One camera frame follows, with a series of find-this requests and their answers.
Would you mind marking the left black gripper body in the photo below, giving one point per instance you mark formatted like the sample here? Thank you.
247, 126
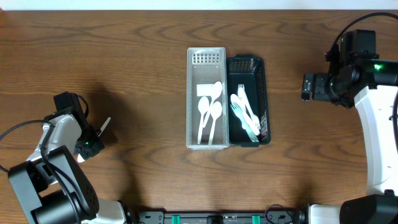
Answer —
92, 144

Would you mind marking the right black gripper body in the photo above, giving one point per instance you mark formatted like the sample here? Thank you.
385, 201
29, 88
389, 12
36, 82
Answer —
319, 89

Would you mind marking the white plastic spoon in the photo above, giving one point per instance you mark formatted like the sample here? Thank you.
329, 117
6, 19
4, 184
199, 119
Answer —
235, 99
215, 93
215, 112
104, 124
203, 106

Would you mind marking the white plastic fork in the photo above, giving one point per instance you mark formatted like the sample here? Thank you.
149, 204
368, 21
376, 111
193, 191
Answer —
242, 95
255, 120

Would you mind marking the pale green plastic fork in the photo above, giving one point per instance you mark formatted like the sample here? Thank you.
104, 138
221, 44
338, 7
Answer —
239, 114

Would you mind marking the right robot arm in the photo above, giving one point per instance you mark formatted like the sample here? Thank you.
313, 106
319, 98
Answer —
358, 78

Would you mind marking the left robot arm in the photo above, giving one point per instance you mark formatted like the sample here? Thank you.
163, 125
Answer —
50, 185

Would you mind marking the black plastic mesh basket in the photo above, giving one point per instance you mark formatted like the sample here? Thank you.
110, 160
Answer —
250, 71

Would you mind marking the clear plastic mesh basket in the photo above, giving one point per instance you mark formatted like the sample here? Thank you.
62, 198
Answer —
206, 65

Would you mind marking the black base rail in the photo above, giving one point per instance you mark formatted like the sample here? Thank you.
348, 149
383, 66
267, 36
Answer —
270, 216

